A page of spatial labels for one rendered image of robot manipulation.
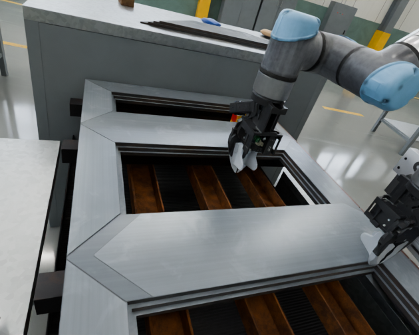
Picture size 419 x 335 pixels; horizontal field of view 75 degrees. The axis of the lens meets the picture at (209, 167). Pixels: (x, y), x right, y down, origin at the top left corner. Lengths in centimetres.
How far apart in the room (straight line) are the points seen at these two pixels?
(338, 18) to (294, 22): 994
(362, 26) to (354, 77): 1083
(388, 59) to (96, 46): 93
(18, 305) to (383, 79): 70
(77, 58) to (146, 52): 25
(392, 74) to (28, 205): 76
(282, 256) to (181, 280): 22
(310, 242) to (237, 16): 851
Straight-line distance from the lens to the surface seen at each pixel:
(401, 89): 52
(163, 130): 88
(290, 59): 54
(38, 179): 83
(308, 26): 54
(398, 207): 67
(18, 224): 72
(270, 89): 55
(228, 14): 891
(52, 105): 126
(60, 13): 115
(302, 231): 70
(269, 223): 66
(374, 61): 54
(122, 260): 52
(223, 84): 130
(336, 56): 58
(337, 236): 75
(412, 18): 1236
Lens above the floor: 128
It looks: 34 degrees down
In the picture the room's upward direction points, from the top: 17 degrees clockwise
